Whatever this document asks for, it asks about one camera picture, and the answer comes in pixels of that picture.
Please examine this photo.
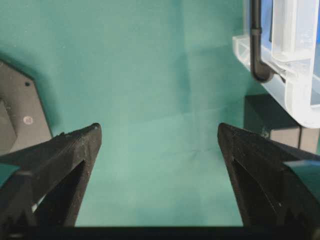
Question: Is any black cable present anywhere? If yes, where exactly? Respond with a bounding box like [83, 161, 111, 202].
[249, 0, 286, 83]

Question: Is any clear plastic storage case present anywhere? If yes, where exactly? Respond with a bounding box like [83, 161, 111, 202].
[232, 0, 320, 129]

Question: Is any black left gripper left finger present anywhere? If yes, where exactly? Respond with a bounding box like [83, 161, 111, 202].
[0, 123, 102, 228]

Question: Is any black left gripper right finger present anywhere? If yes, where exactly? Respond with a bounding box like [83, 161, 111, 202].
[217, 123, 320, 228]

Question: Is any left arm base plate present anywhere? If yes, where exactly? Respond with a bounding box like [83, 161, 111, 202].
[0, 60, 52, 155]

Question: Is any black box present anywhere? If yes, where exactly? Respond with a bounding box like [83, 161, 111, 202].
[243, 94, 320, 154]

